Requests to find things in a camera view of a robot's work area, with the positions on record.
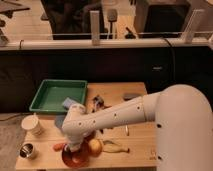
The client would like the red bowl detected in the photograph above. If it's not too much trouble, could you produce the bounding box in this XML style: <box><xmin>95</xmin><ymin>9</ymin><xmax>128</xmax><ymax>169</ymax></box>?
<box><xmin>62</xmin><ymin>143</ymin><xmax>89</xmax><ymax>168</ymax></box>

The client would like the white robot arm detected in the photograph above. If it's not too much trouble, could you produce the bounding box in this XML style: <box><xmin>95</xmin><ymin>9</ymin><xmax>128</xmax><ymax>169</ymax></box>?
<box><xmin>62</xmin><ymin>84</ymin><xmax>213</xmax><ymax>171</ymax></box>

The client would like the dark scissors tool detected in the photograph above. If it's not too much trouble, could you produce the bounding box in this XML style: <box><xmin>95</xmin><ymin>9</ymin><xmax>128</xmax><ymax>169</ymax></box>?
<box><xmin>91</xmin><ymin>94</ymin><xmax>113</xmax><ymax>134</ymax></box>

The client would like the metal spoon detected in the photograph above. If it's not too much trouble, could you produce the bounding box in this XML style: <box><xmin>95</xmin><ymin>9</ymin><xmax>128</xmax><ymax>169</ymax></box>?
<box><xmin>125</xmin><ymin>125</ymin><xmax>130</xmax><ymax>136</ymax></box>

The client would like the green plastic tray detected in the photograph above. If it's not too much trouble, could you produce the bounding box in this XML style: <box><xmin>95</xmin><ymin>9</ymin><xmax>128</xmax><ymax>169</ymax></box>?
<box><xmin>29</xmin><ymin>79</ymin><xmax>87</xmax><ymax>114</ymax></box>

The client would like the yellow apple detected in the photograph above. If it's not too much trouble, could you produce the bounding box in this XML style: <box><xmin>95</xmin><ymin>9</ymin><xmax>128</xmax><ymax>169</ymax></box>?
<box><xmin>88</xmin><ymin>139</ymin><xmax>102</xmax><ymax>156</ymax></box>

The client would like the wooden board table top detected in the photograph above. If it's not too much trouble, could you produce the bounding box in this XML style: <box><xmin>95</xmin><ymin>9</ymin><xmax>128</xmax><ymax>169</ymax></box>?
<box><xmin>15</xmin><ymin>82</ymin><xmax>156</xmax><ymax>171</ymax></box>

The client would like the orange carrot piece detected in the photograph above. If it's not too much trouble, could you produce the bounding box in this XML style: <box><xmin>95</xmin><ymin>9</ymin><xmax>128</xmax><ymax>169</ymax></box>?
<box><xmin>53</xmin><ymin>143</ymin><xmax>66</xmax><ymax>151</ymax></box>

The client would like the white paper cup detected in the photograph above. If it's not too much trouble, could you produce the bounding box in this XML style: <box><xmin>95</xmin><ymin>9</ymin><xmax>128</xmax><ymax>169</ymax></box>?
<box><xmin>21</xmin><ymin>115</ymin><xmax>42</xmax><ymax>136</ymax></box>

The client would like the small metal cup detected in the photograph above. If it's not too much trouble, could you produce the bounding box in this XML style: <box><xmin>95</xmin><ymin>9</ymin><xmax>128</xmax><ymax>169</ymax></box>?
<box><xmin>19</xmin><ymin>143</ymin><xmax>37</xmax><ymax>159</ymax></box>

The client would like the white post left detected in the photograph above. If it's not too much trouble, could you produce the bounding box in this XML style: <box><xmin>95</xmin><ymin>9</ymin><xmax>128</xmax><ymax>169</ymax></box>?
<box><xmin>90</xmin><ymin>11</ymin><xmax>100</xmax><ymax>46</ymax></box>

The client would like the white post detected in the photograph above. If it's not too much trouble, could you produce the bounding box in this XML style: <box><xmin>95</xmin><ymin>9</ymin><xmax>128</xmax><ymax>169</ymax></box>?
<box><xmin>181</xmin><ymin>9</ymin><xmax>205</xmax><ymax>43</ymax></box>
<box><xmin>90</xmin><ymin>11</ymin><xmax>100</xmax><ymax>46</ymax></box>

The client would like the black cable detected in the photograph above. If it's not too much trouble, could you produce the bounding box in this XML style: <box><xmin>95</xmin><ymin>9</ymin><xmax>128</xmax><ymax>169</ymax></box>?
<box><xmin>161</xmin><ymin>37</ymin><xmax>178</xmax><ymax>86</ymax></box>

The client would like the white post right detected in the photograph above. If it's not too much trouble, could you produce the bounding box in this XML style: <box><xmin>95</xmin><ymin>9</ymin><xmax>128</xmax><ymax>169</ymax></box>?
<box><xmin>181</xmin><ymin>9</ymin><xmax>205</xmax><ymax>43</ymax></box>

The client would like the white horizontal rail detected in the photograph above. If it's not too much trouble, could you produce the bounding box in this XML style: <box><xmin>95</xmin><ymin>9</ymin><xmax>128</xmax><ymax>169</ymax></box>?
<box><xmin>0</xmin><ymin>37</ymin><xmax>213</xmax><ymax>51</ymax></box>

